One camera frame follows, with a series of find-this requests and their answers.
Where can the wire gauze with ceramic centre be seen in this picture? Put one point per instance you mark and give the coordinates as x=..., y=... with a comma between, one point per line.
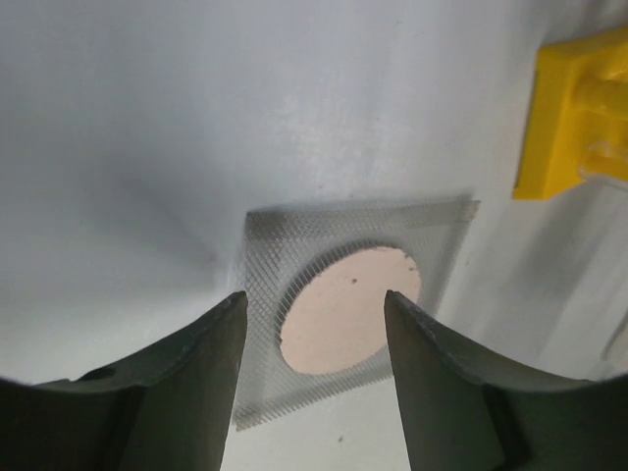
x=316, y=276

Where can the yellow test tube rack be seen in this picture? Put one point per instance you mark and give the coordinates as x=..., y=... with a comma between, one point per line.
x=579, y=98

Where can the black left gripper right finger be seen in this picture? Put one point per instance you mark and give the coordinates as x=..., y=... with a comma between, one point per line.
x=466, y=407

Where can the clear glass test tube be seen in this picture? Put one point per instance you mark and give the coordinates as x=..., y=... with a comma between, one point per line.
x=605, y=162

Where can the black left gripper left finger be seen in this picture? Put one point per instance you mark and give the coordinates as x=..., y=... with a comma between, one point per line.
x=165, y=407

